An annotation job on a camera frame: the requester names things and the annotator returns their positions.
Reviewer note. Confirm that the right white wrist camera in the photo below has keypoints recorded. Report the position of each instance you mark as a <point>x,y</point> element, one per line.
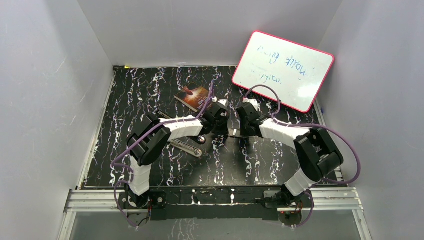
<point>253,102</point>

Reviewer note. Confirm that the dark paperback book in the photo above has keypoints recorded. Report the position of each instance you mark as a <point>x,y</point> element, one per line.
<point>193,96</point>

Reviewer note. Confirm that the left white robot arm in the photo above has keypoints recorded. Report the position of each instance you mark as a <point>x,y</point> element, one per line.
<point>147,146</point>

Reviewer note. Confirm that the cardboard staple tray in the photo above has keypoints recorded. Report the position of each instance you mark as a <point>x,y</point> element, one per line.
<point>234,133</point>

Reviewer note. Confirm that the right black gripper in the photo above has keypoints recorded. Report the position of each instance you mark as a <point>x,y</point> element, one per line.
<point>243,131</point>

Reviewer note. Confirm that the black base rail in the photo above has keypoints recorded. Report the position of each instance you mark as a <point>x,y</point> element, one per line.
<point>214,202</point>

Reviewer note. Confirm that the pink framed whiteboard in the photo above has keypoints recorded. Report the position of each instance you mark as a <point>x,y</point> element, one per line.
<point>282,70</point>

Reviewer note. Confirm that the beige stapler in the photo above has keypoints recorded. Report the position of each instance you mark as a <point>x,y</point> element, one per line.
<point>191,150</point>

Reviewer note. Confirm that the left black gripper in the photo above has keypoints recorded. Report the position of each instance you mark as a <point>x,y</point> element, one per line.
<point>224,131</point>

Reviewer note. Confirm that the black stapler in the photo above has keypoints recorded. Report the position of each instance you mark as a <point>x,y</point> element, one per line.
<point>197,139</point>

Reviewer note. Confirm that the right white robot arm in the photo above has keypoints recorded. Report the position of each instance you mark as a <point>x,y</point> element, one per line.
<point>317,152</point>

